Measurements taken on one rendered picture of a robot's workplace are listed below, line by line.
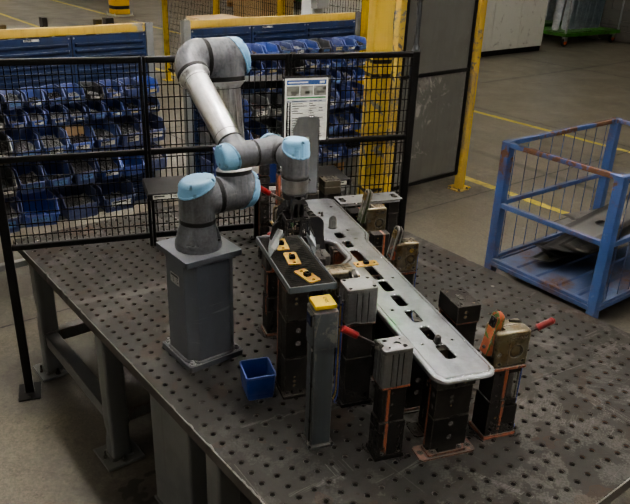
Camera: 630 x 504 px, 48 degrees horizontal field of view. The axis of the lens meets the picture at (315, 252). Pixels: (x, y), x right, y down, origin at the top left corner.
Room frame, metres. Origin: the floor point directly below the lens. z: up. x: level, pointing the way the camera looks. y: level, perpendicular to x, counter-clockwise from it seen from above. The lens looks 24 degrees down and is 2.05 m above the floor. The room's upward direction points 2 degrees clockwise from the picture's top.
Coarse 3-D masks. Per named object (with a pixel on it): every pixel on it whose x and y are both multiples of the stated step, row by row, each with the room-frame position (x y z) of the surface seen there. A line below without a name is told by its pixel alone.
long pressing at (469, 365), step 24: (336, 216) 2.66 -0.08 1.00; (336, 240) 2.42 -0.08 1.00; (360, 240) 2.43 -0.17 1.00; (384, 264) 2.23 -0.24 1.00; (408, 288) 2.05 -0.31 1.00; (384, 312) 1.88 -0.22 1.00; (432, 312) 1.90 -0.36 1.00; (408, 336) 1.75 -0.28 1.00; (456, 336) 1.76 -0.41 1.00; (432, 360) 1.63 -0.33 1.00; (456, 360) 1.63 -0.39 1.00; (480, 360) 1.64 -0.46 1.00
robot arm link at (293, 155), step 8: (288, 136) 1.90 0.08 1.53; (296, 136) 1.90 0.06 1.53; (288, 144) 1.85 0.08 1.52; (296, 144) 1.85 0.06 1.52; (304, 144) 1.85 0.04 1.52; (280, 152) 1.88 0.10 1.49; (288, 152) 1.85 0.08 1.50; (296, 152) 1.84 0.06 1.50; (304, 152) 1.85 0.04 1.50; (280, 160) 1.87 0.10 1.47; (288, 160) 1.85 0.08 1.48; (296, 160) 1.84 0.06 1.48; (304, 160) 1.85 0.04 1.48; (288, 168) 1.85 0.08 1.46; (296, 168) 1.84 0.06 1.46; (304, 168) 1.85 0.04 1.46; (288, 176) 1.85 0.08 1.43; (296, 176) 1.84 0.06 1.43; (304, 176) 1.85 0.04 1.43
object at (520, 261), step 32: (576, 128) 4.53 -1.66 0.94; (512, 160) 4.11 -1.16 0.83; (608, 160) 4.79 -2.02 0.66; (544, 192) 4.39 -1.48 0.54; (544, 224) 3.83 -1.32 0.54; (576, 224) 3.91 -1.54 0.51; (608, 224) 3.52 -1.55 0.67; (512, 256) 4.20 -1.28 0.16; (544, 256) 4.14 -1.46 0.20; (576, 256) 4.24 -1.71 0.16; (608, 256) 3.50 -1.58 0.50; (544, 288) 3.76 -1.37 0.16; (576, 288) 3.77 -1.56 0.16; (608, 288) 3.79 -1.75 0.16
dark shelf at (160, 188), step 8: (320, 168) 3.19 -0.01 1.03; (328, 168) 3.19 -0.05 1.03; (336, 168) 3.20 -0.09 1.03; (168, 176) 2.99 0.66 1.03; (176, 176) 3.00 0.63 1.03; (184, 176) 3.00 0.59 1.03; (336, 176) 3.08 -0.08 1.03; (344, 176) 3.08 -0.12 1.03; (144, 184) 2.88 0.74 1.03; (152, 184) 2.88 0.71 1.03; (160, 184) 2.88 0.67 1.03; (168, 184) 2.89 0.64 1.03; (176, 184) 2.89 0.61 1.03; (272, 184) 2.94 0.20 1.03; (344, 184) 3.04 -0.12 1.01; (152, 192) 2.78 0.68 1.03; (160, 192) 2.78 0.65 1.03; (168, 192) 2.79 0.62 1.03; (176, 192) 2.79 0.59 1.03; (152, 200) 2.76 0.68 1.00
